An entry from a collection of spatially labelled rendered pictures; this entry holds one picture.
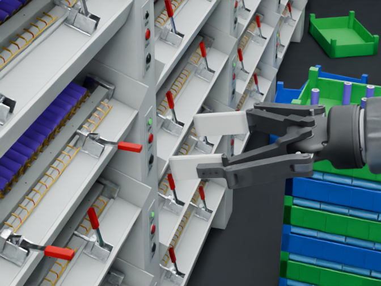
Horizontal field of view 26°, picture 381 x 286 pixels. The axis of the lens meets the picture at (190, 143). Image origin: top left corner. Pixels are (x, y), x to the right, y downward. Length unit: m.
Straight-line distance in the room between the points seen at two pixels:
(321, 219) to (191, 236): 0.34
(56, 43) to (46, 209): 0.22
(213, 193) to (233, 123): 1.18
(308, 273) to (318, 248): 0.08
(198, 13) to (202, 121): 0.73
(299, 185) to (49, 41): 0.93
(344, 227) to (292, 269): 0.19
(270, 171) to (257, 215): 1.48
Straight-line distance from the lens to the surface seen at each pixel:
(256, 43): 2.63
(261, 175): 0.93
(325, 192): 1.89
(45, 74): 1.05
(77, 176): 1.20
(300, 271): 2.04
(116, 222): 1.44
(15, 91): 1.00
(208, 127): 1.07
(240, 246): 2.29
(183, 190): 1.88
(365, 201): 1.89
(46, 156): 1.18
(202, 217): 2.13
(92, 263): 1.35
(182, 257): 2.00
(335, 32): 3.68
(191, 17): 1.75
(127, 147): 1.23
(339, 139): 0.95
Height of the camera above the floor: 1.37
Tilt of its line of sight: 30 degrees down
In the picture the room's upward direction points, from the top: straight up
